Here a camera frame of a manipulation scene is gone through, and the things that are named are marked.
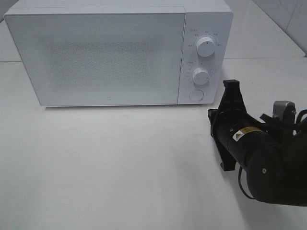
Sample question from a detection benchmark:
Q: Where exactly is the white microwave door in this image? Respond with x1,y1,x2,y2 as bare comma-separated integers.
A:
6,13,185,107

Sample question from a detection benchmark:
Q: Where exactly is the white microwave oven body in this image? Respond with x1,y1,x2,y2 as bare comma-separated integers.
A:
4,0,234,106

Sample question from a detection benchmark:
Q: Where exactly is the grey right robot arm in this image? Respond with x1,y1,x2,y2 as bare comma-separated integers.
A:
208,80,307,207

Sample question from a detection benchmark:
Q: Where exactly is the upper white power knob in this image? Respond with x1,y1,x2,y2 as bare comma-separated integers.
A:
196,35,216,58

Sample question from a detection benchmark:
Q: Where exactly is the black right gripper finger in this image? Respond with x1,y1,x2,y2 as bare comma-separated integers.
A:
218,80,247,113

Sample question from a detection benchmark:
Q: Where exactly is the white timer knob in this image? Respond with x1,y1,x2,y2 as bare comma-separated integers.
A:
192,68,210,85

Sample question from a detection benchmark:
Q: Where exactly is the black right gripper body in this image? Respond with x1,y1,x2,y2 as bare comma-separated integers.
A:
208,109,282,172

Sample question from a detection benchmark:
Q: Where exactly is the round white door button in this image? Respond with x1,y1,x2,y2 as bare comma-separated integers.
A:
189,90,204,102

